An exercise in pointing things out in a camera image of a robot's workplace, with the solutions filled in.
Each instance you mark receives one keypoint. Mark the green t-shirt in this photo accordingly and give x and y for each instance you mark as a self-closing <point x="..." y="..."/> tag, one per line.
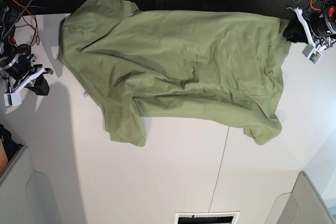
<point x="219" y="66"/>

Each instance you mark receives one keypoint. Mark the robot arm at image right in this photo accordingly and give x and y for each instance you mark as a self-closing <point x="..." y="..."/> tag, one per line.
<point x="320" y="18"/>

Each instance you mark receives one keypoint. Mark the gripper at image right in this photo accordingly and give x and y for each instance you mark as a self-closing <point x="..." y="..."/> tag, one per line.
<point x="310" y="42"/>

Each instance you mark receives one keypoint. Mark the grey bin right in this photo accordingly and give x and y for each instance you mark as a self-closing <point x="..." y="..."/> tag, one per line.
<point x="302" y="205"/>

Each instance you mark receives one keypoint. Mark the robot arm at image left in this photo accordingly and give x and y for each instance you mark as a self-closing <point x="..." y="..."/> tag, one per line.
<point x="11" y="13"/>

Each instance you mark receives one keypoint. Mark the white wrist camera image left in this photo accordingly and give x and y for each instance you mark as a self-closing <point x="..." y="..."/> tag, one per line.
<point x="12" y="99"/>

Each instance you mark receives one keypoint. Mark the white vent frame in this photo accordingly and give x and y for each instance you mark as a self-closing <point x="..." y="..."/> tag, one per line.
<point x="207" y="218"/>

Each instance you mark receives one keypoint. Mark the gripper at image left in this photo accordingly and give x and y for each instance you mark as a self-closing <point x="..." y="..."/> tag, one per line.
<point x="20" y="68"/>

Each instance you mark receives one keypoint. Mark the grey bin left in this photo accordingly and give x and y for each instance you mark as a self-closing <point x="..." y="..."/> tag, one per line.
<point x="26" y="195"/>

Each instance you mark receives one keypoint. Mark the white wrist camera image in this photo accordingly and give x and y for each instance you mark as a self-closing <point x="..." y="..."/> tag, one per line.
<point x="12" y="99"/>
<point x="312" y="54"/>

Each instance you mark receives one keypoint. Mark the grey bin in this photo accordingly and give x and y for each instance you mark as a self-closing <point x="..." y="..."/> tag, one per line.
<point x="302" y="205"/>
<point x="26" y="195"/>

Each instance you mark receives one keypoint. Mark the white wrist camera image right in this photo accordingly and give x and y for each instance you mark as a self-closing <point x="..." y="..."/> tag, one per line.
<point x="312" y="54"/>

